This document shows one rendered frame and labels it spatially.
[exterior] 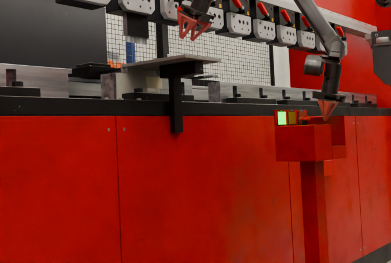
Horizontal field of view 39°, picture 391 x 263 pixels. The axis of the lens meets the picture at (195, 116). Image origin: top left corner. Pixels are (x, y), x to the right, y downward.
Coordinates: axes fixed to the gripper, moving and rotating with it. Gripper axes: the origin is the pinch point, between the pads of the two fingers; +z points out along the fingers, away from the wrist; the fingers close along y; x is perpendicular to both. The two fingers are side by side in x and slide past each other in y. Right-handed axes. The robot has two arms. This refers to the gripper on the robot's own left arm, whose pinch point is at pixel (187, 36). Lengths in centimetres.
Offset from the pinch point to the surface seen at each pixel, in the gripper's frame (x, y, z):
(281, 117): 22.5, -37.9, 15.9
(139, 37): -18.9, 0.3, 8.2
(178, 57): 8.0, 10.3, 4.5
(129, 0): -20.9, 8.5, -2.8
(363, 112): 6, -155, 20
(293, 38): -21, -100, -4
